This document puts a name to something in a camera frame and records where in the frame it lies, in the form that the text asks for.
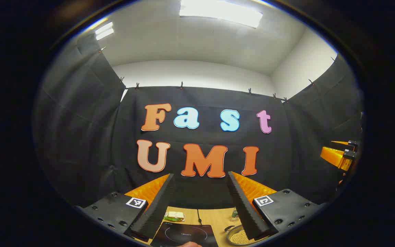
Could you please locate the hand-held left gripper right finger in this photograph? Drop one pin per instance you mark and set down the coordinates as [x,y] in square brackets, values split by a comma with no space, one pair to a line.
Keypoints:
[247,212]

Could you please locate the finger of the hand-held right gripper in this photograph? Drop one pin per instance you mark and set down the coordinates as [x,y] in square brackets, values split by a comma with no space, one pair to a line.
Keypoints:
[334,156]
[351,145]

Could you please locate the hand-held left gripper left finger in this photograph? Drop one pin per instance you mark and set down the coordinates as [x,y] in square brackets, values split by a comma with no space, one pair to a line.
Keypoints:
[156,212]

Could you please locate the black induction cooktop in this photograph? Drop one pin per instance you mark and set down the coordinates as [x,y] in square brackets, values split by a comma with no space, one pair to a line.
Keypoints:
[183,233]

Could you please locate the clear plastic water bottle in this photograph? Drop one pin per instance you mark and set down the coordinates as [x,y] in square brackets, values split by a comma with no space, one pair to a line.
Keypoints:
[234,214]

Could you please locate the sandwich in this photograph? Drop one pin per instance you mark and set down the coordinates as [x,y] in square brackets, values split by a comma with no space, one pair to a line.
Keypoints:
[175,216]

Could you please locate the pile of yellow soybeans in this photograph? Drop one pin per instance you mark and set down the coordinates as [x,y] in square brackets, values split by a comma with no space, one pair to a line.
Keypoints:
[238,237]

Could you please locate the black backdrop cloth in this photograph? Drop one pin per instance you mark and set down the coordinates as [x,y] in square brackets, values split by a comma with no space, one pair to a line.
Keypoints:
[81,137]

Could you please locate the row of small black clamps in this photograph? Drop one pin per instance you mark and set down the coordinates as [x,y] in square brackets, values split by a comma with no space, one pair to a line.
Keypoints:
[181,84]

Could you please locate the large ceiling light panel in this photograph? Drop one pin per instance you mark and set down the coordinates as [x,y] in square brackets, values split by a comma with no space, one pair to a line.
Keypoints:
[218,12]

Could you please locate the small ceiling light panel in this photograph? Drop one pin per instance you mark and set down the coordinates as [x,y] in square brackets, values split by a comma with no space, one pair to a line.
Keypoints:
[104,31]

